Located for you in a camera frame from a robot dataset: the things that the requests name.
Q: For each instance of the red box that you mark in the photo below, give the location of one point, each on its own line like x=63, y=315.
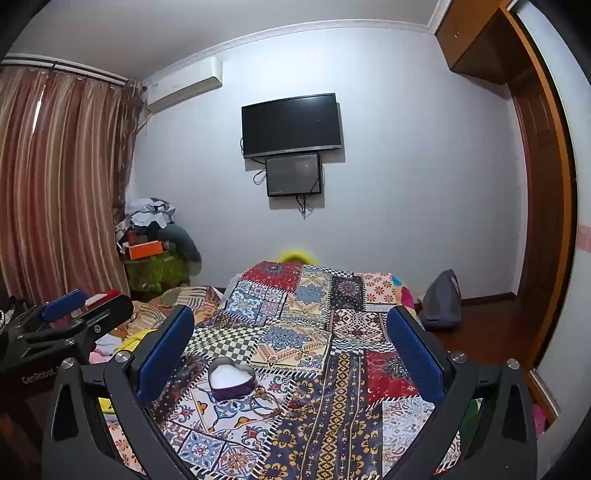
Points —
x=104, y=295

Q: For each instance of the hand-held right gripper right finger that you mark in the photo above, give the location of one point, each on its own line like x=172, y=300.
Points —
x=415, y=355

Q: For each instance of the pink cloth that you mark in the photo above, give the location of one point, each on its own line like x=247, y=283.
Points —
x=99, y=356

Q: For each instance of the wooden door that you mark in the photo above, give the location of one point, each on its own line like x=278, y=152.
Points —
x=535, y=184

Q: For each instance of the heart-shaped jewelry box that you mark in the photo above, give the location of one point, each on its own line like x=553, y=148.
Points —
x=231, y=392

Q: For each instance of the pink bed sheet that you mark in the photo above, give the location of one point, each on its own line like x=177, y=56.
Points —
x=407, y=295

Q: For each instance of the green patterned cloth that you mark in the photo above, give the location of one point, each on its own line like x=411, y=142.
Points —
x=157, y=272

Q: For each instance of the striped brown curtain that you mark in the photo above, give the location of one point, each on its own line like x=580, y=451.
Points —
x=60, y=184

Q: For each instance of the orange box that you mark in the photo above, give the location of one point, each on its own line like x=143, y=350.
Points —
x=145, y=250

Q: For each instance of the white curtain rail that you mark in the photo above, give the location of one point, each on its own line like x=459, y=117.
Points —
x=69, y=69

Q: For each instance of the patchwork printed blanket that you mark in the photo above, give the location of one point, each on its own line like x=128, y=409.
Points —
x=314, y=323

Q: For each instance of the white air conditioner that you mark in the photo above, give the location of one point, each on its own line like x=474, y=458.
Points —
x=184, y=85

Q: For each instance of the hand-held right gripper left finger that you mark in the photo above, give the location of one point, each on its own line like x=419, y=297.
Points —
x=166, y=355

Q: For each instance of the grey bag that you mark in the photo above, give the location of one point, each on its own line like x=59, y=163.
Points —
x=441, y=300

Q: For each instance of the wooden overhead cabinet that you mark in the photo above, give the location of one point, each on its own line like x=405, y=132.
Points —
x=466, y=37

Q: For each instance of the striped bedding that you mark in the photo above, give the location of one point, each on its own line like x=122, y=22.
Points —
x=194, y=295

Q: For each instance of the yellow cloth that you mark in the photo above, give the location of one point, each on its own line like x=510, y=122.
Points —
x=136, y=340

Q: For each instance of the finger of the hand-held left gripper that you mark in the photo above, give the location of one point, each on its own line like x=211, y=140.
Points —
x=111, y=314
x=64, y=302

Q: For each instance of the small black wall monitor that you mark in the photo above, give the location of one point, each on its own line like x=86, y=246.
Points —
x=293, y=175

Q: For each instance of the yellow round object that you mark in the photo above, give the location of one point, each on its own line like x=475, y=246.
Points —
x=295, y=255

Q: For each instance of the black wall television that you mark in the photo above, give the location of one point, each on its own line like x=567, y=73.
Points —
x=291, y=122

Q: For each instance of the pile of clothes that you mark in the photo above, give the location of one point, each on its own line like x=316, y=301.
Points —
x=147, y=217

